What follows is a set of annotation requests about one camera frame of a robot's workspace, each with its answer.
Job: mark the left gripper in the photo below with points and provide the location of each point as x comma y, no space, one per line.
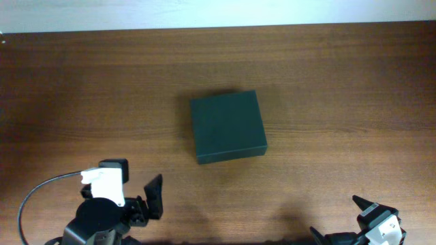
141,214

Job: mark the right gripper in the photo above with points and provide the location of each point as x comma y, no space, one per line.
362,203

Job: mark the black gift box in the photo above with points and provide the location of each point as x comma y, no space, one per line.
227,126

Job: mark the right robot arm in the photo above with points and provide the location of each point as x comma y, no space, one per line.
345,238

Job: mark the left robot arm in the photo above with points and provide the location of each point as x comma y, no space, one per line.
106,215

